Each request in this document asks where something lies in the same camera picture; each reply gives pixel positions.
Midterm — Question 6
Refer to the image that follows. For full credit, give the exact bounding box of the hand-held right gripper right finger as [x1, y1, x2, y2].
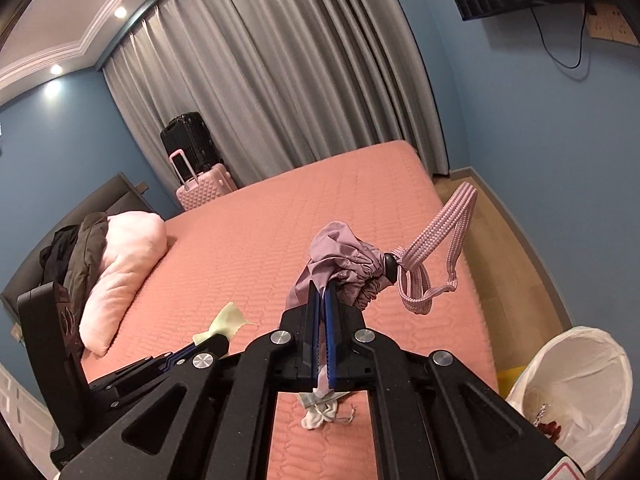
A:
[322, 290, 586, 480]

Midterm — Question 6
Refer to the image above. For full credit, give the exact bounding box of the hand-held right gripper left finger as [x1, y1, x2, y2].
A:
[50, 281, 323, 480]

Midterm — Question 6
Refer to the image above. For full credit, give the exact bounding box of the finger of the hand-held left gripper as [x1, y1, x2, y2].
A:
[89, 332, 232, 406]

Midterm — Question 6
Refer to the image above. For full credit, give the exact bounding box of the beige organza scrunchie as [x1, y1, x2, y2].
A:
[192, 301, 258, 345]

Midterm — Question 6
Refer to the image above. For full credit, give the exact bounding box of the purple drawstring bag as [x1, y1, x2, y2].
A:
[285, 180, 478, 317]

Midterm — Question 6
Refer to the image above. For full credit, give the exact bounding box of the white satin cloth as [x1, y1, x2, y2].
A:
[299, 392, 357, 431]

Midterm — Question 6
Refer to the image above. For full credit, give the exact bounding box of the white-lined trash bin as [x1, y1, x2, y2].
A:
[505, 326, 632, 480]

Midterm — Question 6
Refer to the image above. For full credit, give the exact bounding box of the white cabinet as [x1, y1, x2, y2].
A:
[0, 362, 56, 461]

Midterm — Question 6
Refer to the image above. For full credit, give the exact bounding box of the dark jacket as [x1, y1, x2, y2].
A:
[39, 212, 110, 306]

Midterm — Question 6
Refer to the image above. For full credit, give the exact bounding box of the pink pillow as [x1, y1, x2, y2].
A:
[79, 211, 167, 358]

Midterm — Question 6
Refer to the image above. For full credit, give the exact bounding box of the pink quilted bed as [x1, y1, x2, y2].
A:
[80, 140, 501, 480]

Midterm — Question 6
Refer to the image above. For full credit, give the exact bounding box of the dark headboard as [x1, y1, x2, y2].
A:
[0, 172, 156, 311]

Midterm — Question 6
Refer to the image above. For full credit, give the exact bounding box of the pink suitcase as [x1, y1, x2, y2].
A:
[169, 150, 237, 212]

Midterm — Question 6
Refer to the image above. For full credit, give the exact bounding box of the yellow plastic item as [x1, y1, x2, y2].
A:
[499, 366, 526, 396]

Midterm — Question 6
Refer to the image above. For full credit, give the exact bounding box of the black suitcase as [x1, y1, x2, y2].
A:
[160, 112, 224, 181]

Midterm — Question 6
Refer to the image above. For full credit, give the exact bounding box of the grey curtain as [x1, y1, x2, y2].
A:
[102, 0, 451, 196]

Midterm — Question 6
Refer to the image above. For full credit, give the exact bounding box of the black power cable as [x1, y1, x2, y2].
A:
[530, 2, 589, 70]

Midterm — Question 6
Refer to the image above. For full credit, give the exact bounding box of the wall socket panel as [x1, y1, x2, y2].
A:
[586, 2, 635, 46]

